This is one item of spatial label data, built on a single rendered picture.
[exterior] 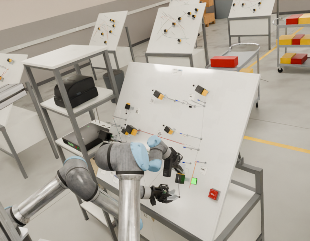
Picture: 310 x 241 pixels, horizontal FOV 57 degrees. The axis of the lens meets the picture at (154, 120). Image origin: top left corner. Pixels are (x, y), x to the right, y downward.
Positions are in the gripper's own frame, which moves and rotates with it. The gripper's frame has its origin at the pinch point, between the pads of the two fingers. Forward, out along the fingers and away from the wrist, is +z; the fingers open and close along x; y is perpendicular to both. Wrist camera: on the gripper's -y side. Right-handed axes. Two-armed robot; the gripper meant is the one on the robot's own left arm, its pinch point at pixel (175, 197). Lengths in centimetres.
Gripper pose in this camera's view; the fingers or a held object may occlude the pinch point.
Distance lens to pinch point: 184.6
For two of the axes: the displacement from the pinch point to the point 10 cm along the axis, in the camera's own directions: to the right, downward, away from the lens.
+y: 4.4, -7.1, -5.5
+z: 8.7, 2.0, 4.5
